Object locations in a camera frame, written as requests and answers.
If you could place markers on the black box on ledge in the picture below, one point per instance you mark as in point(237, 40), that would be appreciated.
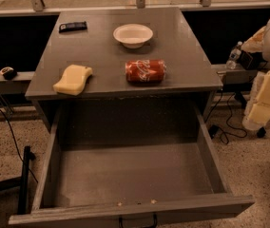
point(250, 61)

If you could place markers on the white paper bowl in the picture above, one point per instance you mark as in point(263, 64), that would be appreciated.
point(132, 35)

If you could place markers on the black tape measure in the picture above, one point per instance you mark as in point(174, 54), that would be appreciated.
point(8, 72)

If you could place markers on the open grey top drawer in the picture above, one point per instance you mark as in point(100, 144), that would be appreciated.
point(129, 158)

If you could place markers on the black drawer handle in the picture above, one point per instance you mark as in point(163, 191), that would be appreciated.
point(142, 222)

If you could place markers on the black snack bar wrapper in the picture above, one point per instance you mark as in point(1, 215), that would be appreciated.
point(74, 26)

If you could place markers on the grey cabinet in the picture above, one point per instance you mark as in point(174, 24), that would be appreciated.
point(187, 67)

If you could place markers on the black metal stand left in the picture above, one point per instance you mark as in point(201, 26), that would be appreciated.
point(22, 182)

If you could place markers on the yellow sponge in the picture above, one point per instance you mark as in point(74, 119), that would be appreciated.
point(73, 80)

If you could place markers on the clear plastic water bottle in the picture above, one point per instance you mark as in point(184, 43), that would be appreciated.
point(234, 56)

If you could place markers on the red cola can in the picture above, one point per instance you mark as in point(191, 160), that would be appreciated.
point(145, 71)

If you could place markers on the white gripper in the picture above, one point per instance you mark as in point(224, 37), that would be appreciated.
point(257, 111)

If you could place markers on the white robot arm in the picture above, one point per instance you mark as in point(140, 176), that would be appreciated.
point(259, 42)

